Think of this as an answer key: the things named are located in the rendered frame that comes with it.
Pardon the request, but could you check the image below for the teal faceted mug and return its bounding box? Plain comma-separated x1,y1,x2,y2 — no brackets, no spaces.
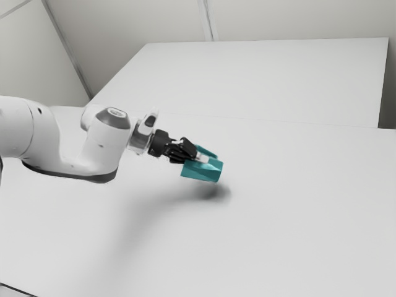
179,144,224,184

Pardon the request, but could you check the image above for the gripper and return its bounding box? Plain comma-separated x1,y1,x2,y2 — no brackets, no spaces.
147,129,210,165

